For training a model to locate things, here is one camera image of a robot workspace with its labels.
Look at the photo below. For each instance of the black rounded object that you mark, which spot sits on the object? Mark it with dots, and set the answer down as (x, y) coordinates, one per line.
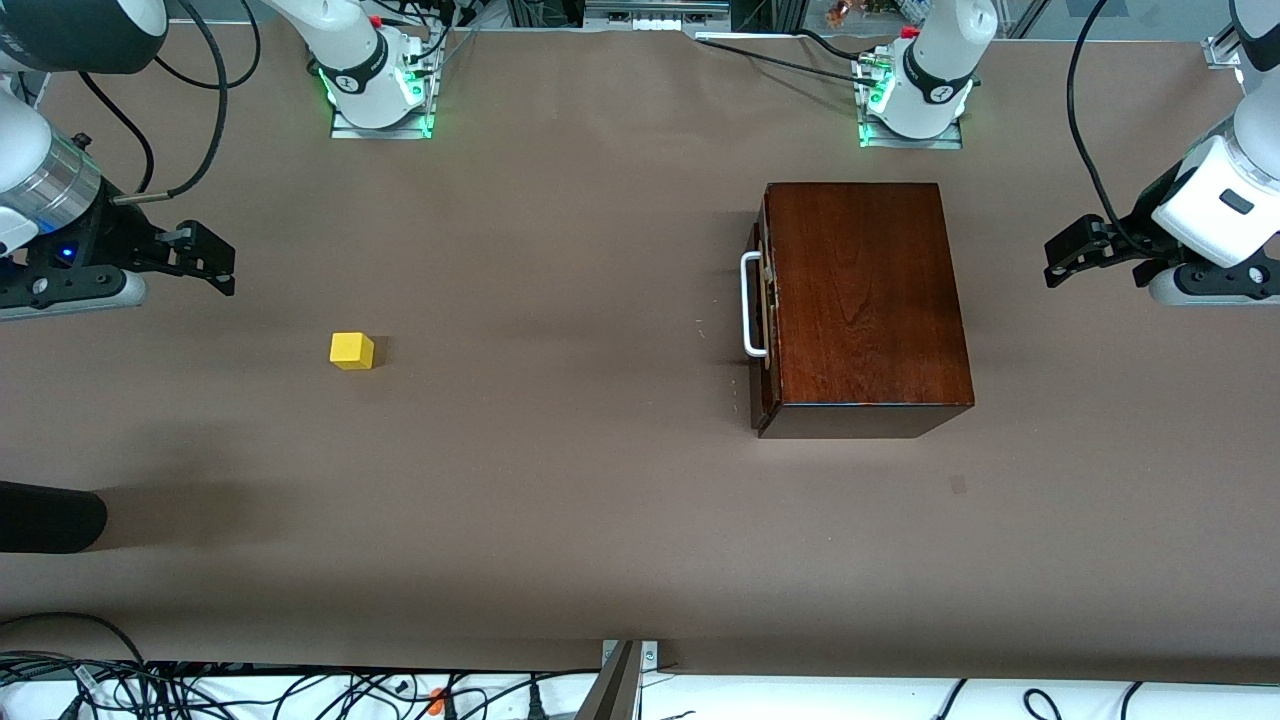
(50, 515)

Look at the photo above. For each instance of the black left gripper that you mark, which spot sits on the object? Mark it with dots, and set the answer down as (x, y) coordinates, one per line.
(1143, 229)

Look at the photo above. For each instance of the dark brown wooden cabinet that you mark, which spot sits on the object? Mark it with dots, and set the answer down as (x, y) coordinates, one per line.
(870, 300)

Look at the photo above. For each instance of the dark aluminium beam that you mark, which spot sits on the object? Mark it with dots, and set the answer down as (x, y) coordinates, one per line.
(612, 690)

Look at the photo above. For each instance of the grey metal table bracket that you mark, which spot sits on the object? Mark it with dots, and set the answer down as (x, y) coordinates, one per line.
(650, 655)

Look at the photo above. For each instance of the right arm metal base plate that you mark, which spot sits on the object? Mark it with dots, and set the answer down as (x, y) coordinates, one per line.
(345, 128)

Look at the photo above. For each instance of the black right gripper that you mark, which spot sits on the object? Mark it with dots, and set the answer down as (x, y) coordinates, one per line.
(112, 238)

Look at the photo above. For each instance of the yellow wooden block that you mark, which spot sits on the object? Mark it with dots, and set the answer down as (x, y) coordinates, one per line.
(350, 350)

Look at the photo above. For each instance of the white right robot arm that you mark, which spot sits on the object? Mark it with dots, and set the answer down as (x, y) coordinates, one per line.
(350, 70)

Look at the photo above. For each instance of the brown table cover sheet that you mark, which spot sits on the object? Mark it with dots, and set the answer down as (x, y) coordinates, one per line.
(560, 520)

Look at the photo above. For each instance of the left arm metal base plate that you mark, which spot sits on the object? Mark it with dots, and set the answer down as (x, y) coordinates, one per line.
(950, 140)

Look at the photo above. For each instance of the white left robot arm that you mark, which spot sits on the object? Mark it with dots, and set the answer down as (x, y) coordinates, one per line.
(940, 60)

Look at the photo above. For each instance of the aluminium frame post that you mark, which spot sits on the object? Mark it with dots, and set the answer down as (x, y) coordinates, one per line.
(1220, 50)

